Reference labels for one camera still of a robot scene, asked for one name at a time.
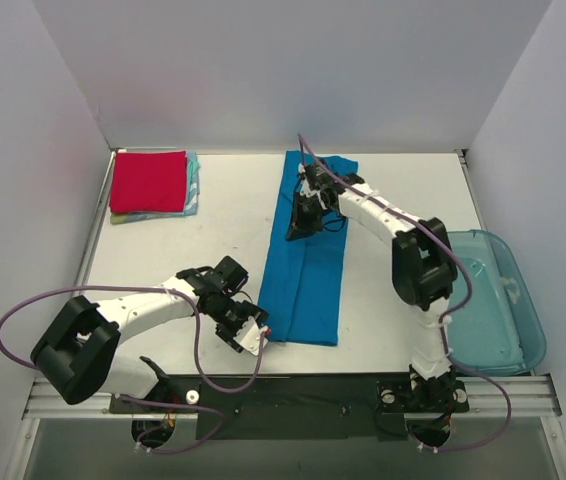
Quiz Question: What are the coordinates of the blue t shirt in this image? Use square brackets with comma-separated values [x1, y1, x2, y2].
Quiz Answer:
[258, 150, 347, 346]

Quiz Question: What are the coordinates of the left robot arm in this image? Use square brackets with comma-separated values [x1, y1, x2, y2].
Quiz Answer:
[30, 256, 268, 412]

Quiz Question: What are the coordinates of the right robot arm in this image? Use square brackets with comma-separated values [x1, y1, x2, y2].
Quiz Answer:
[285, 164, 458, 409]

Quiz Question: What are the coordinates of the folded light teal t shirt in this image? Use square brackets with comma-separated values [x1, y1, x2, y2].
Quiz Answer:
[110, 151, 200, 225]

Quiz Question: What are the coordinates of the folded red t shirt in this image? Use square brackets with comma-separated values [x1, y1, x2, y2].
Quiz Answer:
[109, 151, 188, 214]

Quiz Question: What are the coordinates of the translucent blue plastic bin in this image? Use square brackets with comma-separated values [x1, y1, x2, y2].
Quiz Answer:
[448, 230, 547, 377]

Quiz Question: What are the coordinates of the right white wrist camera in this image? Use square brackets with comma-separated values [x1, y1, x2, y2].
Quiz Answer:
[296, 163, 330, 198]

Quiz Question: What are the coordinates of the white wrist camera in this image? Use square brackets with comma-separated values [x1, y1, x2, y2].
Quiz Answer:
[296, 163, 330, 198]
[234, 320, 269, 357]

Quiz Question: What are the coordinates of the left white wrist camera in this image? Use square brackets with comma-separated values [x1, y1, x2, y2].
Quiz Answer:
[234, 320, 269, 357]

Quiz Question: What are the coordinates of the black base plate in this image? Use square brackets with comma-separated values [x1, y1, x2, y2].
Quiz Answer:
[110, 373, 469, 446]

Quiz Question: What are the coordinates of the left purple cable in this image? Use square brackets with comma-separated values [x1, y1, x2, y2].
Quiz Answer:
[0, 284, 270, 454]

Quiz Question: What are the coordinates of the purple cable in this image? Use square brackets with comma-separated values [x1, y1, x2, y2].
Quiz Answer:
[296, 132, 513, 454]
[0, 284, 270, 454]

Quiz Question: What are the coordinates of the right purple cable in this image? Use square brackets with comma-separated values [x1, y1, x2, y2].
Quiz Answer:
[296, 132, 513, 454]

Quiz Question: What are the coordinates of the aluminium frame rail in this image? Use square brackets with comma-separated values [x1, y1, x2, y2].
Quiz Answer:
[22, 376, 562, 420]

